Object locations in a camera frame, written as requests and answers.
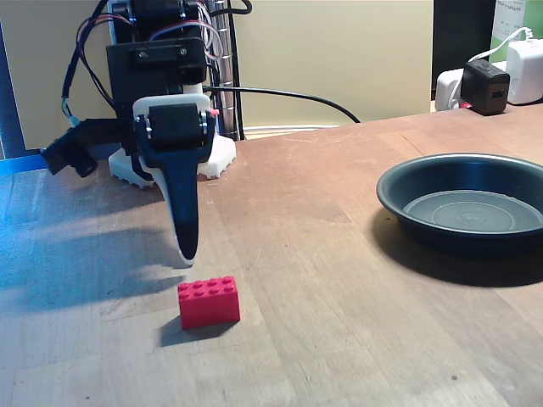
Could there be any red lego block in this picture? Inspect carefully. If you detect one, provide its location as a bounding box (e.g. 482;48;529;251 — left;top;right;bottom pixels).
177;275;242;331

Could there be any white charger block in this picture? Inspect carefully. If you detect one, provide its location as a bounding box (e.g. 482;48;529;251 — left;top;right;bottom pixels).
507;38;543;106

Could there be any chrome shelf pole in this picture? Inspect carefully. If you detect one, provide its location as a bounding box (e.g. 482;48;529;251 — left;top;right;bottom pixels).
210;0;235;139

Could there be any blue tape strip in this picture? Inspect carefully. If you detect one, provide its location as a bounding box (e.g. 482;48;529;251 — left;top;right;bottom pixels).
0;153;50;175

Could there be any white power strip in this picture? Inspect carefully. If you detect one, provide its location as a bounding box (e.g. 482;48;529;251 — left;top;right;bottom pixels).
435;67;467;113

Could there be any dark round metal pan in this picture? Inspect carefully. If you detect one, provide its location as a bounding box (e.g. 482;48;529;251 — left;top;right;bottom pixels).
376;152;543;258

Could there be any black upright panel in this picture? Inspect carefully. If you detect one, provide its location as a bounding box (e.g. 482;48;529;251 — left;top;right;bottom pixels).
432;0;497;91

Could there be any black power adapter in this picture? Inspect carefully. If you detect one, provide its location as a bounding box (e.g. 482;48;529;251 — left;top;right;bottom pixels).
461;59;511;116

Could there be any green and white box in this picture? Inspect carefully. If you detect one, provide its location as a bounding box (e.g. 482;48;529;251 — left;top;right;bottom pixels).
490;0;543;64

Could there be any black vertical cable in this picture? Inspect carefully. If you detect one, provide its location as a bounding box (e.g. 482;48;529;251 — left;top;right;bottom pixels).
227;0;253;142

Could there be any white and red wire bundle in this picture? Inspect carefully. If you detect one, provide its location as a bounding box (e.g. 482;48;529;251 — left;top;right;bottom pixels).
148;0;225;61

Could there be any red and black wire bundle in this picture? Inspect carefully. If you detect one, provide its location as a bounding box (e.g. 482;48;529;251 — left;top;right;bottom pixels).
76;12;137;112

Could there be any black gripper camera with mount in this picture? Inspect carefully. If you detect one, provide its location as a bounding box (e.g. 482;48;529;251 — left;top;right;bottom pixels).
40;117;129;178

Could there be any black camera cable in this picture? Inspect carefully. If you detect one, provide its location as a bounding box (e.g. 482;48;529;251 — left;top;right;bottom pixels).
61;0;109;128

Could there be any thick black cable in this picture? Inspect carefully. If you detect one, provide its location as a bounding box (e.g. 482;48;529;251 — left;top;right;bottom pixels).
203;86;362;125

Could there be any dark upright frame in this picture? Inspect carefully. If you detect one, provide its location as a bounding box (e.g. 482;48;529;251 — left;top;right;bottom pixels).
0;20;27;160

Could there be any white charger cable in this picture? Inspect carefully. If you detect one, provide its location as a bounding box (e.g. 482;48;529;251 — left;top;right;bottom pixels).
449;25;534;107

